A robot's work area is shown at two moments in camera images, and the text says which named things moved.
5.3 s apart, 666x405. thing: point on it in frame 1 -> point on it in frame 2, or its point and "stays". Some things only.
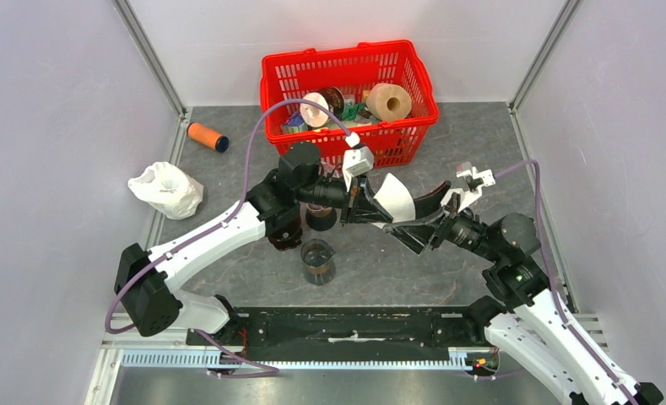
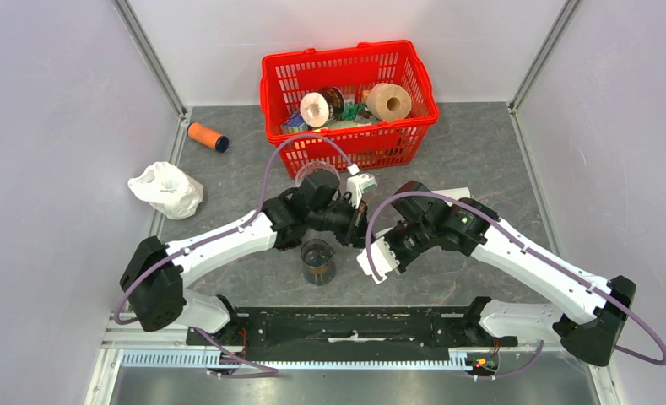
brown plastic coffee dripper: [288, 238] stays
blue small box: [295, 124] stays
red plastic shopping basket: [374, 94] stays
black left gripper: [367, 208] -> [355, 234]
